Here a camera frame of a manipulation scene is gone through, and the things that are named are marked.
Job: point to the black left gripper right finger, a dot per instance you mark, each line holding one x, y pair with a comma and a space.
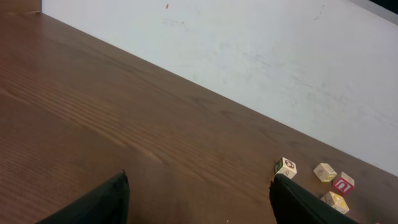
292, 204

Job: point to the yellow edged block far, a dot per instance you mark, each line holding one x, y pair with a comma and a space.
325, 172

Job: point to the yellow block centre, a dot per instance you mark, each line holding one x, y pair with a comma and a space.
336, 201

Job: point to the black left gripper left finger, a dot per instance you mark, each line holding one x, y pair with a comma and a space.
107, 203

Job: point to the red edged letter block far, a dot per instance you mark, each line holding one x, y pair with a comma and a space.
344, 183

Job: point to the white block with dark circle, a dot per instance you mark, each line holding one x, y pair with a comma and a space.
286, 167

